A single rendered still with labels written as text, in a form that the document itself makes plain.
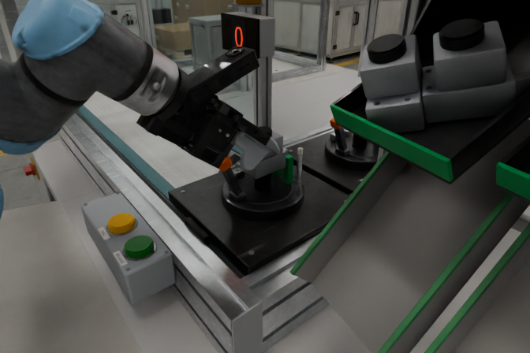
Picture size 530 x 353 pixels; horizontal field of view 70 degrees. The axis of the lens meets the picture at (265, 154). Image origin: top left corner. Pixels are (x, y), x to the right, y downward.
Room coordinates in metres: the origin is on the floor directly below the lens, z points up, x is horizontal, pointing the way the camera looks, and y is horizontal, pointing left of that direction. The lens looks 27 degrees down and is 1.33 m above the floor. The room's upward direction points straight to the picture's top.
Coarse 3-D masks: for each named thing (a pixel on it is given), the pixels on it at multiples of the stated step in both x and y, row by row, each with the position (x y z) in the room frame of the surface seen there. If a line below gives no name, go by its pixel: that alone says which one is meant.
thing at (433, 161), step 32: (448, 0) 0.40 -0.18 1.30; (480, 0) 0.43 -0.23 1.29; (512, 0) 0.44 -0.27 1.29; (416, 32) 0.38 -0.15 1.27; (512, 32) 0.38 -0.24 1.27; (512, 64) 0.33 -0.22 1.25; (352, 96) 0.35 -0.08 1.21; (352, 128) 0.32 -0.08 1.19; (384, 128) 0.28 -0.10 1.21; (448, 128) 0.28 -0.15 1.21; (480, 128) 0.27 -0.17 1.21; (512, 128) 0.26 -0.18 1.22; (416, 160) 0.25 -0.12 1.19; (448, 160) 0.23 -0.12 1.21
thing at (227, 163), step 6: (234, 156) 0.51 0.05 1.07; (222, 162) 0.48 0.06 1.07; (228, 162) 0.49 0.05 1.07; (234, 162) 0.50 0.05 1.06; (222, 168) 0.48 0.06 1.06; (228, 168) 0.49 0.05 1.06; (228, 174) 0.49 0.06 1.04; (228, 180) 0.50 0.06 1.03; (234, 180) 0.50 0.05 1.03; (234, 186) 0.50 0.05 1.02; (234, 192) 0.50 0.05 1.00; (240, 192) 0.50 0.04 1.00
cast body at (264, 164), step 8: (264, 128) 0.55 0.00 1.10; (248, 136) 0.54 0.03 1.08; (272, 136) 0.54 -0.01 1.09; (280, 136) 0.54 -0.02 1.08; (280, 144) 0.54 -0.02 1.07; (272, 152) 0.53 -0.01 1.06; (240, 160) 0.54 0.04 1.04; (264, 160) 0.52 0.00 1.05; (272, 160) 0.53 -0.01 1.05; (280, 160) 0.54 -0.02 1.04; (240, 168) 0.54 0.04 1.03; (256, 168) 0.51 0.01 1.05; (264, 168) 0.52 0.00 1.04; (272, 168) 0.53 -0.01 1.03; (280, 168) 0.54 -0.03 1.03; (256, 176) 0.51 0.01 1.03
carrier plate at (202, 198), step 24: (168, 192) 0.56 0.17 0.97; (192, 192) 0.56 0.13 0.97; (216, 192) 0.56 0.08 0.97; (312, 192) 0.56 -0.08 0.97; (336, 192) 0.56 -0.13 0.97; (192, 216) 0.49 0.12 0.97; (216, 216) 0.49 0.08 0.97; (312, 216) 0.49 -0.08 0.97; (216, 240) 0.44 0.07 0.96; (240, 240) 0.43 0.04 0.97; (264, 240) 0.43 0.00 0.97; (288, 240) 0.43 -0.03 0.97; (240, 264) 0.39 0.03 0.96; (264, 264) 0.39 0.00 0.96
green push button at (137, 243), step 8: (128, 240) 0.42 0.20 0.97; (136, 240) 0.42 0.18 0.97; (144, 240) 0.42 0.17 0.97; (152, 240) 0.43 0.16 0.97; (128, 248) 0.41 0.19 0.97; (136, 248) 0.41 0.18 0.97; (144, 248) 0.41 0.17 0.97; (152, 248) 0.42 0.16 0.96; (128, 256) 0.40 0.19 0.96; (136, 256) 0.40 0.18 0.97
